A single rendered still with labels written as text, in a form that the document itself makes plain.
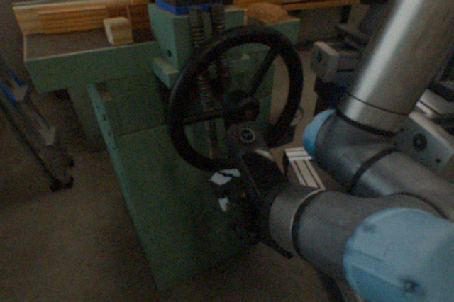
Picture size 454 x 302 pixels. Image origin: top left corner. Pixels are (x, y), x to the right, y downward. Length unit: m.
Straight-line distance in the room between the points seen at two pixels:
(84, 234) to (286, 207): 1.25
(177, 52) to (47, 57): 0.22
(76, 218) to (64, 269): 0.26
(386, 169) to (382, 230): 0.12
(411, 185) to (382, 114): 0.08
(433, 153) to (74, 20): 0.76
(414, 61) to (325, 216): 0.17
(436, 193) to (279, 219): 0.14
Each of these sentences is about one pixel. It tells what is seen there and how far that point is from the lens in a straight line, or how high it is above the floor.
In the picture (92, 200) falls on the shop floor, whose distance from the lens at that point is 1.59.
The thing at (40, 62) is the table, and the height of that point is 0.89.
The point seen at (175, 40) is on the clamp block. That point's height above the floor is 0.92.
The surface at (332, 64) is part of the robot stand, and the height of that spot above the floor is 0.74.
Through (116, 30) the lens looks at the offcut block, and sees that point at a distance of 0.60.
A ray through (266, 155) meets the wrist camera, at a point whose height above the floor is 0.84.
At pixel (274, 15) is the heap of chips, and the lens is 0.77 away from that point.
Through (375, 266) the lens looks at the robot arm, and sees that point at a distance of 0.23.
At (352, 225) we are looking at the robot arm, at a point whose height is 0.89.
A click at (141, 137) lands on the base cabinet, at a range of 0.68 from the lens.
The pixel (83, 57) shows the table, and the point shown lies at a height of 0.89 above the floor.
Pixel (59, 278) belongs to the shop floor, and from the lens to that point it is 1.37.
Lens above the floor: 1.06
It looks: 38 degrees down
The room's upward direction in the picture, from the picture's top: straight up
